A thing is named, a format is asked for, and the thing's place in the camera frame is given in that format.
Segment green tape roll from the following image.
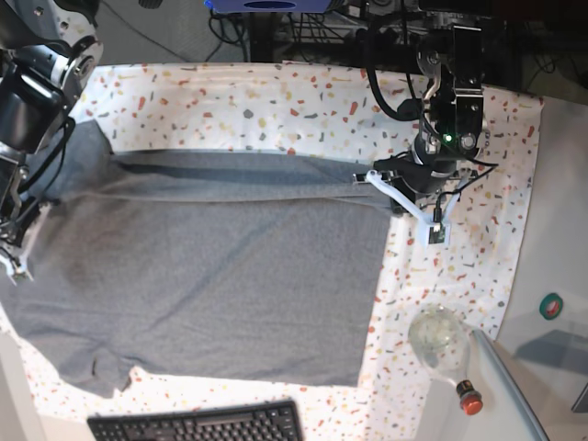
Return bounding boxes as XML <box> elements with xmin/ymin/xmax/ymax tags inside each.
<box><xmin>538</xmin><ymin>293</ymin><xmax>564</xmax><ymax>321</ymax></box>

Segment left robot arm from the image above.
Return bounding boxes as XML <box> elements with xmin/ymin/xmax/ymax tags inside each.
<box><xmin>353</xmin><ymin>1</ymin><xmax>496</xmax><ymax>246</ymax></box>

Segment blue box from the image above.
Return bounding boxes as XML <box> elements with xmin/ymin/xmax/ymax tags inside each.
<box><xmin>204</xmin><ymin>0</ymin><xmax>333</xmax><ymax>14</ymax></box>

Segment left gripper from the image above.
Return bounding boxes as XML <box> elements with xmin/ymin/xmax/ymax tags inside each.
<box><xmin>353</xmin><ymin>153</ymin><xmax>478</xmax><ymax>246</ymax></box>

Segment terrazzo patterned tablecloth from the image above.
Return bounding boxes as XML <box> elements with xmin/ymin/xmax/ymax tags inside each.
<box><xmin>1</xmin><ymin>63</ymin><xmax>543</xmax><ymax>440</ymax></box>

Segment grey t-shirt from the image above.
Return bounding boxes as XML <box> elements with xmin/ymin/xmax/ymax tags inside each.
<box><xmin>1</xmin><ymin>121</ymin><xmax>390</xmax><ymax>398</ymax></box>

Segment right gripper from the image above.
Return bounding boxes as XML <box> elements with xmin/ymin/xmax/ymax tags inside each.
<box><xmin>1</xmin><ymin>202</ymin><xmax>51</xmax><ymax>286</ymax></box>

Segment black keyboard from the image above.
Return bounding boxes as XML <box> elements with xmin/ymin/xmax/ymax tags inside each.
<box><xmin>86</xmin><ymin>401</ymin><xmax>304</xmax><ymax>441</ymax></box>

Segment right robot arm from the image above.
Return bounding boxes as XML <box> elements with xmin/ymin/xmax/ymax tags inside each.
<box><xmin>1</xmin><ymin>1</ymin><xmax>103</xmax><ymax>284</ymax></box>

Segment grey laptop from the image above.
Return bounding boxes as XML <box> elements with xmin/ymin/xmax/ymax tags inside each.
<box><xmin>464</xmin><ymin>330</ymin><xmax>587</xmax><ymax>440</ymax></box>

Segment clear bottle with red cap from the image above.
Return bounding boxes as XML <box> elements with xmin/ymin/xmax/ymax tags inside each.
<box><xmin>408</xmin><ymin>304</ymin><xmax>483</xmax><ymax>416</ymax></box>

